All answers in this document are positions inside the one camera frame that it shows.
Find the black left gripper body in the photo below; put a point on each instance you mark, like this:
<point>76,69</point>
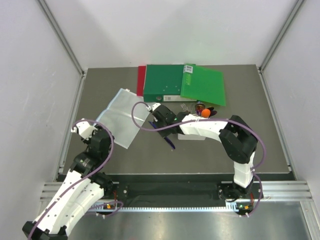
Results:
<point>88,141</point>

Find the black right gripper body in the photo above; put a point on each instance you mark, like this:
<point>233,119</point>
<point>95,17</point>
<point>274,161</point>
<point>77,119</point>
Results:
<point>165,132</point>

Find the dark blue table knife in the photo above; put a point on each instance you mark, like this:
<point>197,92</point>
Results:
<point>165,138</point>

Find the white divided plastic container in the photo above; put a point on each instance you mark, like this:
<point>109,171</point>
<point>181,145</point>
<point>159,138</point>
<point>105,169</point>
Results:
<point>190,137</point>

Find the clear mesh zip pouch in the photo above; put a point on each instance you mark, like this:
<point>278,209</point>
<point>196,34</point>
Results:
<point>117,117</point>

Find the silver spoon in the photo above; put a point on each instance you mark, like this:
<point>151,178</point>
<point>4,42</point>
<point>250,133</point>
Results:
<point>199,108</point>

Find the orange plastic spoon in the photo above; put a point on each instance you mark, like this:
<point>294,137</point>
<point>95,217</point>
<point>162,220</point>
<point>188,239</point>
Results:
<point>206,113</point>

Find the black iridescent spoon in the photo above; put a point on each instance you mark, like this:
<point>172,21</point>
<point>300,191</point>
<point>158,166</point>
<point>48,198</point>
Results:
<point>212,111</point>

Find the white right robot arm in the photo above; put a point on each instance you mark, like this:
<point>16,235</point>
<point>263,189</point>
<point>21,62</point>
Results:
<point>239,144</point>

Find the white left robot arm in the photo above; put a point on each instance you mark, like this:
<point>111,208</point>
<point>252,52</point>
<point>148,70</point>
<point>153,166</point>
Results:
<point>83,185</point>

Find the light green plastic folder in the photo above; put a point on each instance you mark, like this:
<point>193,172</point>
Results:
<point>203,84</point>

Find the red folder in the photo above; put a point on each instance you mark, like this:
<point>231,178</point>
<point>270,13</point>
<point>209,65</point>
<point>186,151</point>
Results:
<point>141,74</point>

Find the dark green ring binder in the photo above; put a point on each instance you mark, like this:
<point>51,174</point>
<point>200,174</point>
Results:
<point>163,83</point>

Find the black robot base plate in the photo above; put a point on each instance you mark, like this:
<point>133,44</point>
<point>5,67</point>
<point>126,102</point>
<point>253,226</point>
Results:
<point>136,191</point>

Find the grey slotted cable duct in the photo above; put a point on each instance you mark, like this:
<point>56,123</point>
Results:
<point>229,207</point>

